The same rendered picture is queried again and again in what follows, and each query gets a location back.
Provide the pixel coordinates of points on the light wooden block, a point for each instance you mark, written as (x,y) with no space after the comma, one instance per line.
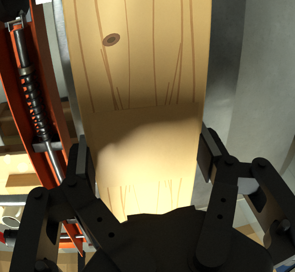
(22,180)

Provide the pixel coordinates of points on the dark spring latch rod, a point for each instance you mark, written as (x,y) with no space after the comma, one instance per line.
(22,48)

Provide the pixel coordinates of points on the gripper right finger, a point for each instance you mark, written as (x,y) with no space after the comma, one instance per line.
(221,219)

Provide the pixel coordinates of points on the orange folding support frame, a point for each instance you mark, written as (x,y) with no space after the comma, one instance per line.
(13,97)

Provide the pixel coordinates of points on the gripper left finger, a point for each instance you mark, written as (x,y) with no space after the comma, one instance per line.
(39,226)

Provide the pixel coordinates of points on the light wooden test board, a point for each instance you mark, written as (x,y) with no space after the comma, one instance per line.
(142,58)

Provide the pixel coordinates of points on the white pipe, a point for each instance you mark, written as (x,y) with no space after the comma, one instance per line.
(10,219)

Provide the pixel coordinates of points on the grey metal tube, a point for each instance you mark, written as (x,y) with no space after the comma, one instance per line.
(12,200)

